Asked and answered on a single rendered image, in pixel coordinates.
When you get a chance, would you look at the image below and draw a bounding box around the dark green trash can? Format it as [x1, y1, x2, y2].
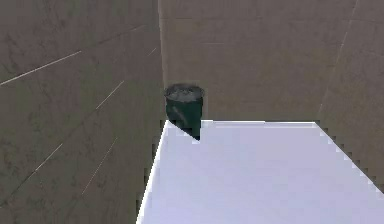
[164, 83, 206, 141]

